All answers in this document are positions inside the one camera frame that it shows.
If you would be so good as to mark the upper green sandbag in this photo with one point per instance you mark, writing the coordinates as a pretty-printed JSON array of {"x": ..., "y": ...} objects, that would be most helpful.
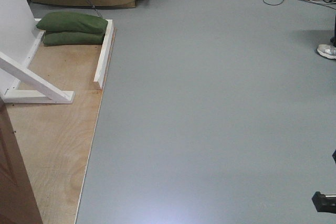
[{"x": 74, "y": 22}]

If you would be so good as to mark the reddish brown wooden door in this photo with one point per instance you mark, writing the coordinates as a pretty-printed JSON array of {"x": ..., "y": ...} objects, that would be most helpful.
[{"x": 18, "y": 203}]

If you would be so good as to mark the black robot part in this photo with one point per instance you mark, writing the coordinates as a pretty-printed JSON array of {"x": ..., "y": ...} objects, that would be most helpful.
[{"x": 324, "y": 202}]

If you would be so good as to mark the grey sneaker nearer wall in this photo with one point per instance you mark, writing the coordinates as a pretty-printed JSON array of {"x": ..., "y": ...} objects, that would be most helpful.
[{"x": 327, "y": 51}]

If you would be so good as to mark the green sandbag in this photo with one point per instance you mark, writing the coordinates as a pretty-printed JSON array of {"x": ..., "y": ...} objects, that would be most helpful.
[
  {"x": 74, "y": 22},
  {"x": 72, "y": 38}
]

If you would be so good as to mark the white wooden door frame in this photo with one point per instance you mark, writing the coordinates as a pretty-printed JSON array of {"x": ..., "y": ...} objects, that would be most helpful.
[{"x": 19, "y": 35}]

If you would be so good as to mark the lower green sandbag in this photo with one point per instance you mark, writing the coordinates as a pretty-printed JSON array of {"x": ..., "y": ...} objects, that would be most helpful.
[{"x": 72, "y": 38}]

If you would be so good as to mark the plywood floor platform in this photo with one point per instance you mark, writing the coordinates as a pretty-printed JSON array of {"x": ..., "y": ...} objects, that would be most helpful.
[{"x": 55, "y": 139}]

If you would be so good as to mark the far white diagonal brace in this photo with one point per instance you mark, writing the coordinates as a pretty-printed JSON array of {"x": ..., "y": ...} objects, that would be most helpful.
[{"x": 43, "y": 92}]

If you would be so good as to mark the seated person in black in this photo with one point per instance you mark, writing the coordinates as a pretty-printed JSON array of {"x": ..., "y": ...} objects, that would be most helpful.
[{"x": 333, "y": 39}]

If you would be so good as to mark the white wooden edge strip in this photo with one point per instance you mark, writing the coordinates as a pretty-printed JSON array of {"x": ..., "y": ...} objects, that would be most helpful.
[{"x": 105, "y": 56}]

